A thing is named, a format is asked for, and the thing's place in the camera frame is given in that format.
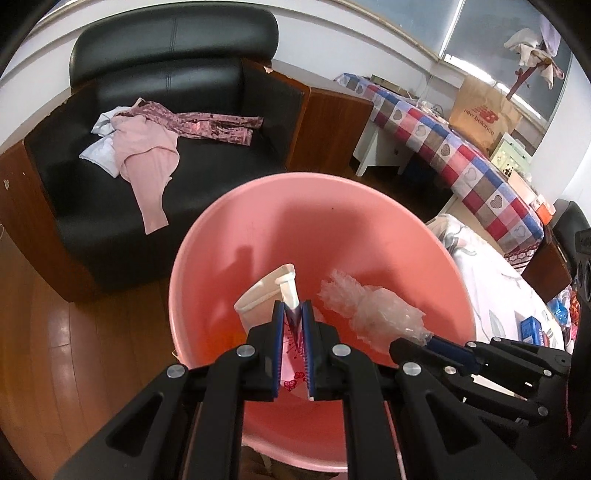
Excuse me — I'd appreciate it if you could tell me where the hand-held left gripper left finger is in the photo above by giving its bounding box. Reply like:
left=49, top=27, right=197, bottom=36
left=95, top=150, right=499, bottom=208
left=53, top=300, right=289, bottom=480

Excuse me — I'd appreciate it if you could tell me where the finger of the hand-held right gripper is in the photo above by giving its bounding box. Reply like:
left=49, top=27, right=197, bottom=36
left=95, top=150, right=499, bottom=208
left=389, top=338, right=561, bottom=428
left=427, top=336, right=575, bottom=377

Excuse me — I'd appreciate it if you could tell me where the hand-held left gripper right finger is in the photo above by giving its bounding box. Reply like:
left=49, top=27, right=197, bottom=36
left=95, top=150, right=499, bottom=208
left=300, top=299, right=522, bottom=480

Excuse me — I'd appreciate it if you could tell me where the pink printed paper wrapper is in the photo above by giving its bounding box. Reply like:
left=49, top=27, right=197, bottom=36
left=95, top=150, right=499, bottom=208
left=276, top=302, right=315, bottom=403

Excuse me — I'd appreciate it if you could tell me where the clear plastic wrap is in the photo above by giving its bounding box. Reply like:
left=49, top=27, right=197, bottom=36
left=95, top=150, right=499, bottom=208
left=318, top=269, right=435, bottom=354

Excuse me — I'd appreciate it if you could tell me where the pink plastic bucket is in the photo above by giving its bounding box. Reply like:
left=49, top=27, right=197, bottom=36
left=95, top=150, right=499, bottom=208
left=168, top=172, right=477, bottom=472

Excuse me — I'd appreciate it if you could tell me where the blue plastic packet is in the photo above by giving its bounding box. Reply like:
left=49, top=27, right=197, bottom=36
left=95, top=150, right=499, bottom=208
left=549, top=298, right=573, bottom=325

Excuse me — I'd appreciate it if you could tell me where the blue cardboard box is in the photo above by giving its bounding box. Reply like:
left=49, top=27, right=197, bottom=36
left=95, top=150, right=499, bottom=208
left=519, top=316, right=550, bottom=346

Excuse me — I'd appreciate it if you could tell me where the wooden nightstand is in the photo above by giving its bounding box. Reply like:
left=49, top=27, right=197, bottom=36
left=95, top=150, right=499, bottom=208
left=521, top=231, right=573, bottom=291

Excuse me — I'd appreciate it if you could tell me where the floral bed sheet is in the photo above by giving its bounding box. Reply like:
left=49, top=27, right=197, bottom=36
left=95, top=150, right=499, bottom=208
left=425, top=213, right=575, bottom=356

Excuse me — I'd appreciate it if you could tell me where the pale pink box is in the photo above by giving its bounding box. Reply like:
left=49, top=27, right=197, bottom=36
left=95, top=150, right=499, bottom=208
left=504, top=172, right=540, bottom=208

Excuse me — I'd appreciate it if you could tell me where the pale green box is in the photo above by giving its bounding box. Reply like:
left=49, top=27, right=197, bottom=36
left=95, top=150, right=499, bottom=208
left=490, top=133, right=536, bottom=178

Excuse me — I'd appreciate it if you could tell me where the white table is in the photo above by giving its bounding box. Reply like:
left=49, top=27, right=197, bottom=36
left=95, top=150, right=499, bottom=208
left=353, top=122, right=458, bottom=217

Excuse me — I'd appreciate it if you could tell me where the checked heart tablecloth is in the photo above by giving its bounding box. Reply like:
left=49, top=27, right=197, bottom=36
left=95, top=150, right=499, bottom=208
left=335, top=73, right=546, bottom=259

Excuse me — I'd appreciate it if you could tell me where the wooden cabinet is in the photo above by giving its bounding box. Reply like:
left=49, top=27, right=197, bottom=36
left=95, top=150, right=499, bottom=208
left=295, top=84, right=375, bottom=171

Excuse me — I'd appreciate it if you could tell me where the pink sweater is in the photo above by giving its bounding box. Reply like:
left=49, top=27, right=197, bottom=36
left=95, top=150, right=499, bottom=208
left=111, top=114, right=181, bottom=234

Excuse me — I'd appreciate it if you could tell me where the patterned pink garment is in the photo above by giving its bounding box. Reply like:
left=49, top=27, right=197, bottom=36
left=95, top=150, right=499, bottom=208
left=121, top=99, right=265, bottom=147

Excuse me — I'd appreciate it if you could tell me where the brown paper bag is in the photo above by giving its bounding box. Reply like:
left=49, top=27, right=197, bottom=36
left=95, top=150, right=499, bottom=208
left=449, top=74, right=525, bottom=151

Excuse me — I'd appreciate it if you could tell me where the white garment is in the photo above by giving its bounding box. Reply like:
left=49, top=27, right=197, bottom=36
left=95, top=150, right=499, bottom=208
left=79, top=107, right=139, bottom=178

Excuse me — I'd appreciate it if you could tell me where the flat olive box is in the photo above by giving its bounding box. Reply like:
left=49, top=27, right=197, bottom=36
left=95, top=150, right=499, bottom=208
left=370, top=76, right=409, bottom=95

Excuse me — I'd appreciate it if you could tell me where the wooden coat rack with clothes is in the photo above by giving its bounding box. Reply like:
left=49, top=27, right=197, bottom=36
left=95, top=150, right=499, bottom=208
left=503, top=28, right=566, bottom=90

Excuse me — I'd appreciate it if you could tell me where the black leather armchair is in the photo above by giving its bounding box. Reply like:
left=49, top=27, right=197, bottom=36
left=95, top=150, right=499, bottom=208
left=0, top=8, right=309, bottom=303

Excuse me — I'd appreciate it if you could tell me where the window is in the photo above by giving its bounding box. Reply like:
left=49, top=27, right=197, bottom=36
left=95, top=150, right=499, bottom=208
left=360, top=0, right=573, bottom=139

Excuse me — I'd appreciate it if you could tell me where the white cable bundle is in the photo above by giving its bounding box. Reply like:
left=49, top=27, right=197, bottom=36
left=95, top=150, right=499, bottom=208
left=418, top=99, right=450, bottom=121

